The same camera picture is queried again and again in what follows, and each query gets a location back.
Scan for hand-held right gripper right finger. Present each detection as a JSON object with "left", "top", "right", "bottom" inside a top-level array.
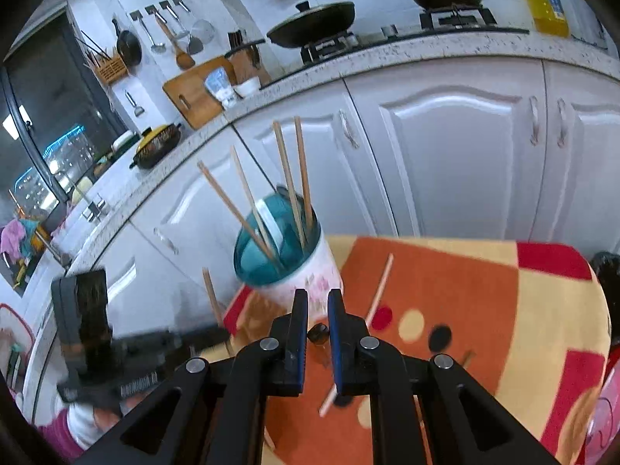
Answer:
[{"left": 327, "top": 288, "right": 558, "bottom": 465}]

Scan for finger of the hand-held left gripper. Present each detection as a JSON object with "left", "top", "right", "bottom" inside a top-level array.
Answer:
[{"left": 165, "top": 326, "right": 231, "bottom": 357}]

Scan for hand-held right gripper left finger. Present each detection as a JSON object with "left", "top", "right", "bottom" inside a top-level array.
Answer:
[{"left": 82, "top": 289, "right": 309, "bottom": 465}]

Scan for floral ceramic utensil holder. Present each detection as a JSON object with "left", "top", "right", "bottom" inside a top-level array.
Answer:
[{"left": 233, "top": 185, "right": 343, "bottom": 319}]

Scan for person's left forearm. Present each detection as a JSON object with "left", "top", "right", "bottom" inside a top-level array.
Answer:
[{"left": 38, "top": 404, "right": 124, "bottom": 463}]

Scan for white cabinet door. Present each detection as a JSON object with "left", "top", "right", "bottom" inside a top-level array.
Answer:
[
  {"left": 343, "top": 57, "right": 549, "bottom": 253},
  {"left": 533, "top": 58, "right": 620, "bottom": 258},
  {"left": 127, "top": 121, "right": 272, "bottom": 303},
  {"left": 231, "top": 91, "right": 404, "bottom": 253}
]

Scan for pink cloth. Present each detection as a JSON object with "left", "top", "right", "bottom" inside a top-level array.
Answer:
[{"left": 0, "top": 219, "right": 26, "bottom": 263}]

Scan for metal faucet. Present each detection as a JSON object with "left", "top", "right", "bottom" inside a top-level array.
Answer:
[{"left": 81, "top": 193, "right": 108, "bottom": 224}]

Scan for orange yellow red printed blanket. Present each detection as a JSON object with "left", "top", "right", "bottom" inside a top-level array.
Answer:
[{"left": 198, "top": 235, "right": 614, "bottom": 465}]

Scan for yellow black clay pot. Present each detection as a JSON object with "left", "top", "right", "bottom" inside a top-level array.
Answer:
[{"left": 129, "top": 123, "right": 185, "bottom": 171}]

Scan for dark window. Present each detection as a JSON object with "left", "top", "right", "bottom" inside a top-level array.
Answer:
[{"left": 0, "top": 10, "right": 100, "bottom": 216}]

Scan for metal peeler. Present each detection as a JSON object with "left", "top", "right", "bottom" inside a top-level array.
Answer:
[{"left": 124, "top": 90, "right": 147, "bottom": 119}]

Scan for wooden cutting board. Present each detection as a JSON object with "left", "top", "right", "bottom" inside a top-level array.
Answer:
[{"left": 162, "top": 56, "right": 239, "bottom": 131}]

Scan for blue white packet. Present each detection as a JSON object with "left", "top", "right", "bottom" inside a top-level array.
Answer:
[{"left": 203, "top": 67, "right": 241, "bottom": 110}]

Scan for white bowl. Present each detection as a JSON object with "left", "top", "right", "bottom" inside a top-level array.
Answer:
[{"left": 232, "top": 76, "right": 262, "bottom": 100}]

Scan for wooden chopstick basket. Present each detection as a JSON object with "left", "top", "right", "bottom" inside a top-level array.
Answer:
[{"left": 79, "top": 30, "right": 130, "bottom": 86}]

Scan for person's pink clothing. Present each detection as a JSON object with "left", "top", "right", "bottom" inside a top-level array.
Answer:
[{"left": 584, "top": 346, "right": 620, "bottom": 463}]

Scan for wooden knife block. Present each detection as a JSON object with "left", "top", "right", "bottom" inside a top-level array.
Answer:
[{"left": 227, "top": 30, "right": 271, "bottom": 86}]

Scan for black hanging pan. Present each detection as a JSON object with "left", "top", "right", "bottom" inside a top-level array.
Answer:
[{"left": 111, "top": 18, "right": 143, "bottom": 67}]

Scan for metal ladle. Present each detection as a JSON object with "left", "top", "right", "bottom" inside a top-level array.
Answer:
[{"left": 139, "top": 14, "right": 167, "bottom": 55}]

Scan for metal skimmer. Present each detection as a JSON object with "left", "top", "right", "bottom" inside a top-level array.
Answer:
[{"left": 188, "top": 18, "right": 217, "bottom": 55}]

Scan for speckled kitchen countertop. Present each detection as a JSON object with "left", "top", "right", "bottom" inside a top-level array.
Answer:
[{"left": 63, "top": 26, "right": 620, "bottom": 272}]

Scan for black wok with lid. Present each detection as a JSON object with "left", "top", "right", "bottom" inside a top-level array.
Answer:
[{"left": 266, "top": 0, "right": 358, "bottom": 50}]

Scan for black gas stove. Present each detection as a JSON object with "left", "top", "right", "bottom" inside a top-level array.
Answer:
[{"left": 299, "top": 4, "right": 530, "bottom": 67}]

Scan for yellow oil bottle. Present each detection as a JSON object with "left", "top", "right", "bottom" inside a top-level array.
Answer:
[{"left": 513, "top": 0, "right": 572, "bottom": 40}]

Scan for metal cabinet handle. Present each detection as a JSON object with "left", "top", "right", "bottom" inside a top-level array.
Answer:
[
  {"left": 337, "top": 108, "right": 360, "bottom": 149},
  {"left": 153, "top": 226, "right": 180, "bottom": 256},
  {"left": 555, "top": 98, "right": 568, "bottom": 149},
  {"left": 527, "top": 95, "right": 540, "bottom": 147}
]

